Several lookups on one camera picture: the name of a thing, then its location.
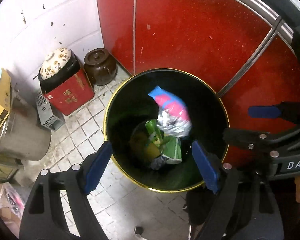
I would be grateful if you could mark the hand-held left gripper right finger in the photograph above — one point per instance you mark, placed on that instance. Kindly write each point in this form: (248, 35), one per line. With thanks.
(205, 166)

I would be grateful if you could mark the grey plastic basket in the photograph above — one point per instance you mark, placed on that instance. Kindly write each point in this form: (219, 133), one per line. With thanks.
(48, 120)

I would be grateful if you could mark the crushed green and red carton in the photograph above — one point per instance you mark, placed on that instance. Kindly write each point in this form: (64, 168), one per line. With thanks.
(152, 130)

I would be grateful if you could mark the red tin box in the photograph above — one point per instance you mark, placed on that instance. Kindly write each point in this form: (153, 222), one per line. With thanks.
(70, 95)

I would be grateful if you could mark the black pot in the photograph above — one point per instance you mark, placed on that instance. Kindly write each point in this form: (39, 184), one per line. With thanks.
(73, 68)

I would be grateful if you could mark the red cabinet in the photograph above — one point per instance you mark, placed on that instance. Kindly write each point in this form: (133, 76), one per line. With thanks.
(190, 30)

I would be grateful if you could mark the steel pot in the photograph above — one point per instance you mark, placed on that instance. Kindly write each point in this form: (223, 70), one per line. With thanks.
(25, 137)

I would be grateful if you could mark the brown ceramic jar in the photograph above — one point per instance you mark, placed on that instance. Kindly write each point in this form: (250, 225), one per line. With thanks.
(100, 67)

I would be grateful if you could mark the green snack packet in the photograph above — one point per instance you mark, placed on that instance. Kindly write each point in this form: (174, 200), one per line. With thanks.
(174, 150)

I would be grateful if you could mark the clear plastic bag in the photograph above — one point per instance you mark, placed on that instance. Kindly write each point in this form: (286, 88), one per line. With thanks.
(7, 197)

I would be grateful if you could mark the yellow cardboard box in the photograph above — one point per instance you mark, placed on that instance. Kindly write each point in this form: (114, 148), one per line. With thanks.
(1, 100)

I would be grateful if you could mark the large printed paper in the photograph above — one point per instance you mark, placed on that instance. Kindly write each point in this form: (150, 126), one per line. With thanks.
(157, 163)

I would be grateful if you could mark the black bin with gold rim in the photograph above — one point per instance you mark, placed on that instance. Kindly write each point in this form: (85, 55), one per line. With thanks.
(210, 110)

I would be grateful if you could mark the yellow sponge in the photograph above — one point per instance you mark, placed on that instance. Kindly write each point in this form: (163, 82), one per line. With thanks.
(140, 142)

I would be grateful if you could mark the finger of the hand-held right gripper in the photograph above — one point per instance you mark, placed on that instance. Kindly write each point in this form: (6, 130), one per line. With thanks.
(242, 137)
(265, 111)

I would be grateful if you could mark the floral ceramic lid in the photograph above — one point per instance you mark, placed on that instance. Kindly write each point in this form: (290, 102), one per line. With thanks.
(55, 62)

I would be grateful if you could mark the pink plastic snack packet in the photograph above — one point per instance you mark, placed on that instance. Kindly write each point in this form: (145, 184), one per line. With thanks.
(173, 107)

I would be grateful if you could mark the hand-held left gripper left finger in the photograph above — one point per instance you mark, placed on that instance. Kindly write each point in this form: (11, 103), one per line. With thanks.
(97, 167)

